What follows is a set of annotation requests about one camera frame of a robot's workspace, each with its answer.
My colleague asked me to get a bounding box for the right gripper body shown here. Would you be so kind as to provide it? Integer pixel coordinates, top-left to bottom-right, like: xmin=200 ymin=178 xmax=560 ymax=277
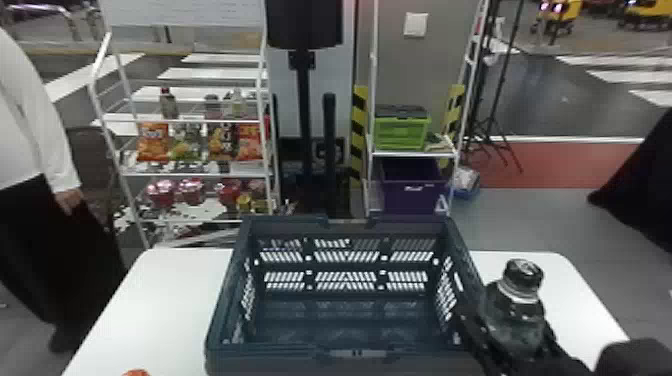
xmin=524 ymin=326 xmax=598 ymax=376

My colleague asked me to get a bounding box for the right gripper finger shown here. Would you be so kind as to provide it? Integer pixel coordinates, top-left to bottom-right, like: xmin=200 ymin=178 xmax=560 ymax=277
xmin=460 ymin=313 xmax=531 ymax=376

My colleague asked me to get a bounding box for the blue crate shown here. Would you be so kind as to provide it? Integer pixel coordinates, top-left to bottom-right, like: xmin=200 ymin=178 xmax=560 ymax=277
xmin=204 ymin=213 xmax=487 ymax=376

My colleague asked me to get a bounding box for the purple crate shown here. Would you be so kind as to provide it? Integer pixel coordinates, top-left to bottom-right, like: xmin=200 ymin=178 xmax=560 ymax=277
xmin=377 ymin=157 xmax=451 ymax=216

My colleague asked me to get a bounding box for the green crate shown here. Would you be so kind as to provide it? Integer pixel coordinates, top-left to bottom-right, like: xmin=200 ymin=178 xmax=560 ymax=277
xmin=373 ymin=104 xmax=433 ymax=153

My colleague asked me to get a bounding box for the black tripod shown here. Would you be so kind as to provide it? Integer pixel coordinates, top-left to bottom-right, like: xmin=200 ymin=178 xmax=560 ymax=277
xmin=463 ymin=0 xmax=527 ymax=175

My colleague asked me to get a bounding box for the white shelf trolley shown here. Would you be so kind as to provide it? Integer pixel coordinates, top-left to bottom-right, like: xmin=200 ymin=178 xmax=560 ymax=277
xmin=364 ymin=0 xmax=491 ymax=217

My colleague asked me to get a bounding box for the yellow snack packet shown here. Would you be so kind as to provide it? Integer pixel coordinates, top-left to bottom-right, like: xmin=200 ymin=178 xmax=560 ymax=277
xmin=170 ymin=138 xmax=204 ymax=162
xmin=207 ymin=125 xmax=235 ymax=162

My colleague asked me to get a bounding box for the clear bottle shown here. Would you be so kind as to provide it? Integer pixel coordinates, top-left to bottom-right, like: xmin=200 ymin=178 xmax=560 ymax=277
xmin=230 ymin=89 xmax=248 ymax=120

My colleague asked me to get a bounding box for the black pole stand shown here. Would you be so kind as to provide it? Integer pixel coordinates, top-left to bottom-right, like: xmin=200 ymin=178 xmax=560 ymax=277
xmin=263 ymin=0 xmax=349 ymax=216

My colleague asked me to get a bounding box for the dark bottle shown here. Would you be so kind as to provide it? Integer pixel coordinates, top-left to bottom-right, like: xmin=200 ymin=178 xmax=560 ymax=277
xmin=159 ymin=86 xmax=180 ymax=121

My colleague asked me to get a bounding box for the person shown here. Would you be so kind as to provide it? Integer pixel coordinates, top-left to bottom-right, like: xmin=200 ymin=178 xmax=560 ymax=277
xmin=0 ymin=26 xmax=128 ymax=354

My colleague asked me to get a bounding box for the yellow black striped post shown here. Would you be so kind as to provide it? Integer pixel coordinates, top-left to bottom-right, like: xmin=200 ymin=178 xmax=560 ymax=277
xmin=442 ymin=83 xmax=467 ymax=141
xmin=349 ymin=84 xmax=369 ymax=183

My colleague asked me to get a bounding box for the white wire rack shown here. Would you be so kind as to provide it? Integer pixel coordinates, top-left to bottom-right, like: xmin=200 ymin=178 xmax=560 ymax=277
xmin=85 ymin=30 xmax=281 ymax=249

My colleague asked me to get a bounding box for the white wall plate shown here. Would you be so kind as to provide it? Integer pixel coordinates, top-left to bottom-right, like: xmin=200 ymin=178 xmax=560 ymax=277
xmin=402 ymin=11 xmax=430 ymax=38

